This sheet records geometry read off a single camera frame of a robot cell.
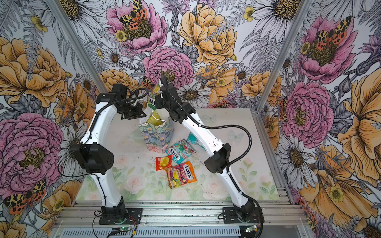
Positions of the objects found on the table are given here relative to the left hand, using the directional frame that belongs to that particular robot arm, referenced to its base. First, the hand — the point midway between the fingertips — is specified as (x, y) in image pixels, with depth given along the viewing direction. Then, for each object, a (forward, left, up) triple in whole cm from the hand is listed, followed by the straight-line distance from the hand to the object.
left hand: (144, 119), depth 85 cm
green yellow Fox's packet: (+6, -5, +8) cm, 11 cm away
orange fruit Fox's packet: (-24, -20, -21) cm, 37 cm away
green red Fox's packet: (-9, -19, -20) cm, 29 cm away
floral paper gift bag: (-7, -8, -1) cm, 11 cm away
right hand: (+5, -9, +10) cm, 15 cm away
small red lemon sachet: (-15, -9, -23) cm, 29 cm away
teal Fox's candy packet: (-1, -27, -20) cm, 33 cm away
